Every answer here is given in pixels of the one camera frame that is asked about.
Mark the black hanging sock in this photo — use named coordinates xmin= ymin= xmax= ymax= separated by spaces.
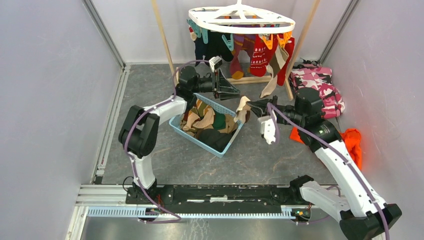
xmin=194 ymin=30 xmax=234 ymax=62

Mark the wooden hanger stand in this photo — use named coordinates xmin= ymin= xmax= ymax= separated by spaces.
xmin=150 ymin=0 xmax=322 ymax=101

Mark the teal clothespin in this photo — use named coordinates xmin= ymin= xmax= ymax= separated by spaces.
xmin=221 ymin=33 xmax=234 ymax=52
xmin=200 ymin=28 xmax=209 ymax=44

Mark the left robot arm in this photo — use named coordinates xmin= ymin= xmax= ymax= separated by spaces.
xmin=118 ymin=65 xmax=242 ymax=204

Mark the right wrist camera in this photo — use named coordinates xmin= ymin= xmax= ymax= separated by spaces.
xmin=257 ymin=115 xmax=276 ymax=145

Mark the purple cable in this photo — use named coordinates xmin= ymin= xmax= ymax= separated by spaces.
xmin=123 ymin=59 xmax=213 ymax=225
xmin=266 ymin=102 xmax=392 ymax=240

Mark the orange cloth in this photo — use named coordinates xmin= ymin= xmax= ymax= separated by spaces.
xmin=289 ymin=127 xmax=363 ymax=170

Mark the tan sock in basket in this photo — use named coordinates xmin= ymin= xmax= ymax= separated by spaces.
xmin=179 ymin=99 xmax=239 ymax=138

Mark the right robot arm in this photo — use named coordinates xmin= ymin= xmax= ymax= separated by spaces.
xmin=246 ymin=87 xmax=402 ymax=240

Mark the cream white sock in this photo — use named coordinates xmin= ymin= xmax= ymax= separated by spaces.
xmin=260 ymin=45 xmax=286 ymax=99

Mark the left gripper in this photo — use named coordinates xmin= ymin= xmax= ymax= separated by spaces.
xmin=190 ymin=68 xmax=240 ymax=101

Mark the red white patterned sock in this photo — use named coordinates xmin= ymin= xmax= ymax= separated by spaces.
xmin=249 ymin=35 xmax=275 ymax=77

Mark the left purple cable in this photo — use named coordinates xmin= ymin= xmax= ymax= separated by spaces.
xmin=123 ymin=59 xmax=213 ymax=225

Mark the purple striped hanging sock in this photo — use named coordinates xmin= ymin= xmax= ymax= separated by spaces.
xmin=229 ymin=34 xmax=256 ymax=80

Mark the pink camouflage cloth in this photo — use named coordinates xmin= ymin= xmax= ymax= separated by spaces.
xmin=289 ymin=64 xmax=345 ymax=119

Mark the red santa pattern sock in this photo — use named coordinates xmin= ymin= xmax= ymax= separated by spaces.
xmin=277 ymin=36 xmax=295 ymax=86

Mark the orange clothespin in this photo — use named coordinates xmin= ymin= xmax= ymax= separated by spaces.
xmin=276 ymin=31 xmax=292 ymax=48
xmin=259 ymin=34 xmax=274 ymax=50

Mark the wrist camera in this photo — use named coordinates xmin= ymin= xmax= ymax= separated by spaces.
xmin=208 ymin=56 xmax=223 ymax=72
xmin=257 ymin=115 xmax=276 ymax=145

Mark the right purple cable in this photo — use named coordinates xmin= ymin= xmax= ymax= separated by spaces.
xmin=266 ymin=102 xmax=392 ymax=240

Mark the beige red cuffed sock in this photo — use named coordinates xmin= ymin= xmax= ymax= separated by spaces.
xmin=188 ymin=27 xmax=198 ymax=42

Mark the white round sock hanger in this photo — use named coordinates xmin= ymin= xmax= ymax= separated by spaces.
xmin=188 ymin=0 xmax=296 ymax=35

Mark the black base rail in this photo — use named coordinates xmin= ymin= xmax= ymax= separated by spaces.
xmin=124 ymin=184 xmax=312 ymax=216

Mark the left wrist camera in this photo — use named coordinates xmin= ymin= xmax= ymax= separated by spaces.
xmin=208 ymin=56 xmax=223 ymax=72

